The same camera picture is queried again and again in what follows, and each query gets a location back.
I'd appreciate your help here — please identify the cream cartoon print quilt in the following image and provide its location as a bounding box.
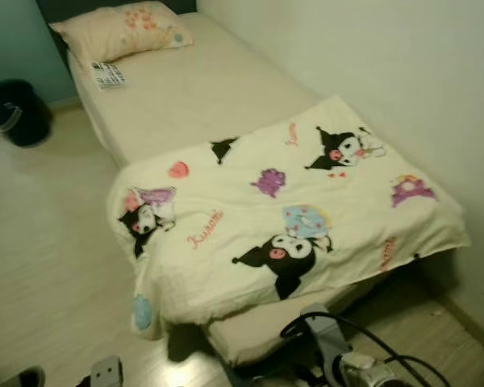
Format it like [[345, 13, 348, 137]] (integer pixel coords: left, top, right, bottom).
[[106, 97, 471, 340]]

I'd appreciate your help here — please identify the white paperback book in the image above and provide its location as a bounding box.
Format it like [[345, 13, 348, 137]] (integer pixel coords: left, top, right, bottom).
[[91, 60, 129, 90]]

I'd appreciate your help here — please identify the pink patterned pillow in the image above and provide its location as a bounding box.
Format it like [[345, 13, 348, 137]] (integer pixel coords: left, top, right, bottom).
[[48, 2, 194, 68]]

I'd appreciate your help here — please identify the light wooden baseboard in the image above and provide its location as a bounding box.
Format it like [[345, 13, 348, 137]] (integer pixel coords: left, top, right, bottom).
[[432, 286, 484, 360]]

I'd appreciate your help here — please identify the cream sheeted mattress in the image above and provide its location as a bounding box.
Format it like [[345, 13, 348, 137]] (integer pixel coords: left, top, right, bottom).
[[67, 12, 388, 368]]

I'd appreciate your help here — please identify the grey slipper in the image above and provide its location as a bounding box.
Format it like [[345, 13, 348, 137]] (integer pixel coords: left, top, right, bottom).
[[0, 367, 46, 387]]

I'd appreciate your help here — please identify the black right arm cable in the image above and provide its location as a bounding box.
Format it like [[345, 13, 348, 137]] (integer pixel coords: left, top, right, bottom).
[[278, 310, 453, 387]]

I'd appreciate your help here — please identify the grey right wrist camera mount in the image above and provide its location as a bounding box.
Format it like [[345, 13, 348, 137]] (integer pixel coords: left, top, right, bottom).
[[300, 302, 353, 387]]

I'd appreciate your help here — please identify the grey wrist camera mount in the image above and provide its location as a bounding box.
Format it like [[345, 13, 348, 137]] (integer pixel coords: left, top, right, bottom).
[[91, 356, 123, 387], [300, 302, 353, 387]]

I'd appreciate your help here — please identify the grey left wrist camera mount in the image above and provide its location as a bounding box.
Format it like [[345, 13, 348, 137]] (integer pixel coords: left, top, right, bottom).
[[91, 356, 123, 387]]

